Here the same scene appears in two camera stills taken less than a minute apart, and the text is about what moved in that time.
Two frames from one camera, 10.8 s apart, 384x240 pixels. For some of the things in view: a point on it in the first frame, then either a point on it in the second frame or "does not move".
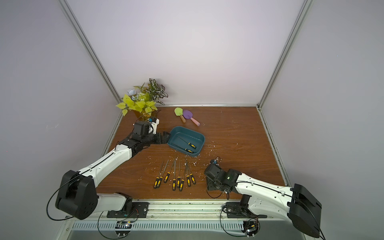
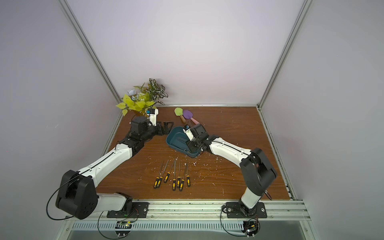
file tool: x=174 y=180 does not move
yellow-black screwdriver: x=187 y=176 does not move
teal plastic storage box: x=186 y=141 does not move
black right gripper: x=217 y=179 -> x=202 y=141
